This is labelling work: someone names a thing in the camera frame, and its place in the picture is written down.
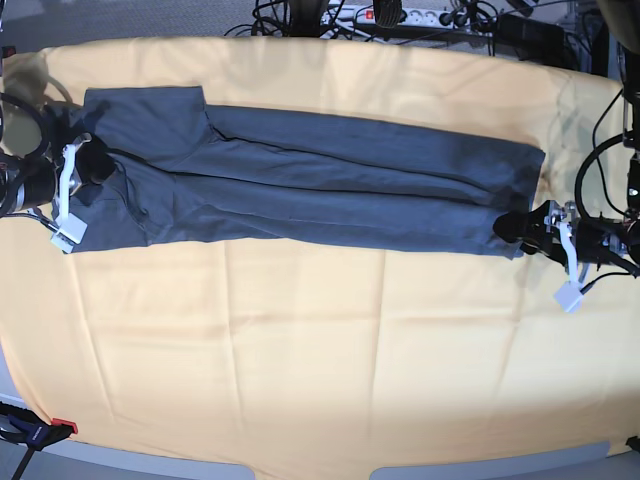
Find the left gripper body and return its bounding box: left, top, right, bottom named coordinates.
left=542, top=199, right=631, bottom=269

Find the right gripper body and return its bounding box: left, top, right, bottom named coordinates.
left=12, top=159, right=62, bottom=212

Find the blue-grey T-shirt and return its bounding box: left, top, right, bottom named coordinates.
left=45, top=87, right=545, bottom=258

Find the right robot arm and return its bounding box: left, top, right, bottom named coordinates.
left=1, top=92, right=116, bottom=224

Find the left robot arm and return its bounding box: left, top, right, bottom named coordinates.
left=493, top=1, right=639, bottom=290

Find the black power adapter box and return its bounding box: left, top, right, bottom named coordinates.
left=494, top=14, right=565, bottom=53

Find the black clamp at right edge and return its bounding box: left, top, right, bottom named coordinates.
left=625, top=436, right=640, bottom=453

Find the blue red table clamp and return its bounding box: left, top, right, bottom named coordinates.
left=1, top=403, right=78, bottom=480

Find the yellow table cloth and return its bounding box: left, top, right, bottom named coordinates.
left=1, top=38, right=639, bottom=479

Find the white power strip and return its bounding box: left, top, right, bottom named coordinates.
left=320, top=1, right=497, bottom=36

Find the black cable bundle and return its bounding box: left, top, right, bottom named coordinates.
left=224, top=0, right=381, bottom=42

